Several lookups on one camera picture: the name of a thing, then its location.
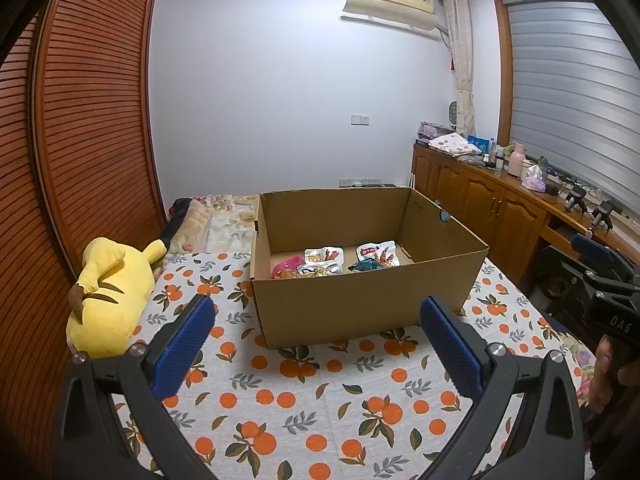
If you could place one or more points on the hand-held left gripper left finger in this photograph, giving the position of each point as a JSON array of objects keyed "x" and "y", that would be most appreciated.
[{"x": 185, "y": 345}]

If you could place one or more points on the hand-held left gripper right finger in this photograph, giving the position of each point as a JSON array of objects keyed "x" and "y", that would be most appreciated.
[{"x": 450, "y": 345}]

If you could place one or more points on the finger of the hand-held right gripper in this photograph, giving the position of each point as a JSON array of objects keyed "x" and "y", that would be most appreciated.
[
  {"x": 592, "y": 249},
  {"x": 577, "y": 275}
]

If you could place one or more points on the brown cardboard box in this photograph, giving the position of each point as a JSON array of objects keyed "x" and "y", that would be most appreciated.
[{"x": 350, "y": 305}]

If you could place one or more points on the chicken feet snack packet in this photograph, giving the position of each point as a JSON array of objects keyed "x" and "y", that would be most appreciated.
[{"x": 380, "y": 252}]

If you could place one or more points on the grey printed snack packet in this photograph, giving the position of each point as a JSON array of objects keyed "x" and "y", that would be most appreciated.
[{"x": 365, "y": 265}]

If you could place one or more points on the clear brown meat packet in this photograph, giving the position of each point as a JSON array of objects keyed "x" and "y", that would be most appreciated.
[{"x": 288, "y": 275}]

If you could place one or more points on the pink snack packet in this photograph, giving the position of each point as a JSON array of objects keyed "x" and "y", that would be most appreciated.
[{"x": 287, "y": 262}]

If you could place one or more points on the silver barcode snack packet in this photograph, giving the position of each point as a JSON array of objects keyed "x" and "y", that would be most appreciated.
[{"x": 325, "y": 269}]

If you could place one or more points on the white snack packet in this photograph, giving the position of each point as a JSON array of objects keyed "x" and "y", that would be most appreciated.
[{"x": 314, "y": 256}]

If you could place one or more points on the person's right hand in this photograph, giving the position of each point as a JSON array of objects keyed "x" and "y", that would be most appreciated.
[{"x": 607, "y": 370}]

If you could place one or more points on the small black stand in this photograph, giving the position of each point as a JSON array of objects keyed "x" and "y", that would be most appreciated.
[
  {"x": 603, "y": 217},
  {"x": 575, "y": 199}
]

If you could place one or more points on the yellow plush toy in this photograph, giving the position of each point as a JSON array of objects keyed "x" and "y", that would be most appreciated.
[{"x": 110, "y": 300}]

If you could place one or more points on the pink tissue box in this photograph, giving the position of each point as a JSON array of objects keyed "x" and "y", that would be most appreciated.
[{"x": 533, "y": 180}]

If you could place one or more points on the pink bottle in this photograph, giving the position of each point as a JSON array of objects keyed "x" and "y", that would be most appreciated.
[{"x": 517, "y": 160}]

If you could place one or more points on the wooden sideboard cabinet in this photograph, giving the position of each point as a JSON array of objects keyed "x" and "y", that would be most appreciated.
[{"x": 480, "y": 200}]

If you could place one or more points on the floral quilt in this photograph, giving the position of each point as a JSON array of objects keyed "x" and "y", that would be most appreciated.
[{"x": 225, "y": 222}]

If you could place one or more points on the dark clothing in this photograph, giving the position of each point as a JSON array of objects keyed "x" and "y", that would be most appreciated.
[{"x": 179, "y": 215}]

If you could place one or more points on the orange fruit print blanket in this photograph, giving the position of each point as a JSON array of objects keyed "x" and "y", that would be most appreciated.
[{"x": 330, "y": 410}]

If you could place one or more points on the grey window blind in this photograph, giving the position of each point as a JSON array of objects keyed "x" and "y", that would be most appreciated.
[{"x": 575, "y": 100}]

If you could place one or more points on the blue box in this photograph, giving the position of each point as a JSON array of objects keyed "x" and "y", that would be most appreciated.
[{"x": 480, "y": 143}]

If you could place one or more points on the folded floral cloth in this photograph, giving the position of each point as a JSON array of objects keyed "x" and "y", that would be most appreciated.
[{"x": 455, "y": 144}]

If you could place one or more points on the small white fan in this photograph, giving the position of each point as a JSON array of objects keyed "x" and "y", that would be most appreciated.
[{"x": 453, "y": 115}]

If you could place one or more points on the purple box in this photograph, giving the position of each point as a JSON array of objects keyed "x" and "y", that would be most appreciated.
[{"x": 434, "y": 130}]

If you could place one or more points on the beige patterned curtain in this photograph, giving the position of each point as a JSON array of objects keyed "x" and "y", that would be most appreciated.
[{"x": 462, "y": 60}]

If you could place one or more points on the wooden louvered wardrobe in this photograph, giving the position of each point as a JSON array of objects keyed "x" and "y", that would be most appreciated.
[{"x": 90, "y": 110}]

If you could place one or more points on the white wall socket strip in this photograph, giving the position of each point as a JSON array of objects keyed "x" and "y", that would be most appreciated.
[{"x": 360, "y": 181}]

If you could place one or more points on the white wall switch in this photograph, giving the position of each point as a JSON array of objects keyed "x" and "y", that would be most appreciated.
[{"x": 360, "y": 119}]

